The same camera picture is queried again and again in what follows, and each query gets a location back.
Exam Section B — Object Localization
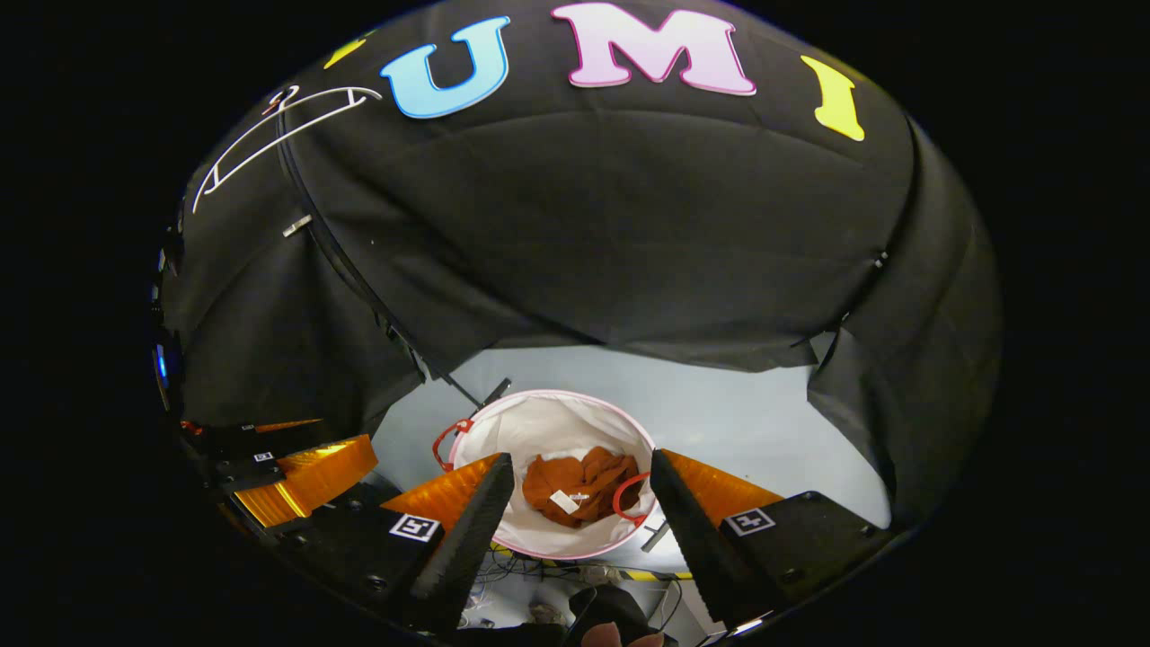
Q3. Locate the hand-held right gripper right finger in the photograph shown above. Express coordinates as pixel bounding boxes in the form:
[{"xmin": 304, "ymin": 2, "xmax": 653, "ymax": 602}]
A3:
[{"xmin": 649, "ymin": 448, "xmax": 901, "ymax": 630}]

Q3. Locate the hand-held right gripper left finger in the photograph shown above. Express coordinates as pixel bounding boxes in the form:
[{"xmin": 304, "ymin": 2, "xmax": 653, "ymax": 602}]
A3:
[{"xmin": 277, "ymin": 452, "xmax": 517, "ymax": 632}]

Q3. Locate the orange button shirt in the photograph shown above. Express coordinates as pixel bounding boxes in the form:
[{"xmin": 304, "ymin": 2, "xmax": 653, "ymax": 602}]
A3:
[{"xmin": 523, "ymin": 447, "xmax": 643, "ymax": 529}]

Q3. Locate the pink white laundry hamper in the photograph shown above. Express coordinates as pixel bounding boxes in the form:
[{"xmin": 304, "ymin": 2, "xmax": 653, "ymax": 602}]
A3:
[{"xmin": 431, "ymin": 389, "xmax": 662, "ymax": 560}]

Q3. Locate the white empty clothes hanger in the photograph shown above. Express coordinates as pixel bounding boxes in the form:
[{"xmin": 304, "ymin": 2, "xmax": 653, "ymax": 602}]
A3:
[{"xmin": 191, "ymin": 85, "xmax": 383, "ymax": 215}]

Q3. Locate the black backdrop cloth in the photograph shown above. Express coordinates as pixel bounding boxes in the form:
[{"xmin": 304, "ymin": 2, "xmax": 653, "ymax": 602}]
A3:
[{"xmin": 162, "ymin": 0, "xmax": 1004, "ymax": 531}]

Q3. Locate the bundle of floor cables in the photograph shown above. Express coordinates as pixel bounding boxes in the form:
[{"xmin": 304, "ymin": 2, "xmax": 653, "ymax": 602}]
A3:
[{"xmin": 463, "ymin": 550, "xmax": 688, "ymax": 630}]

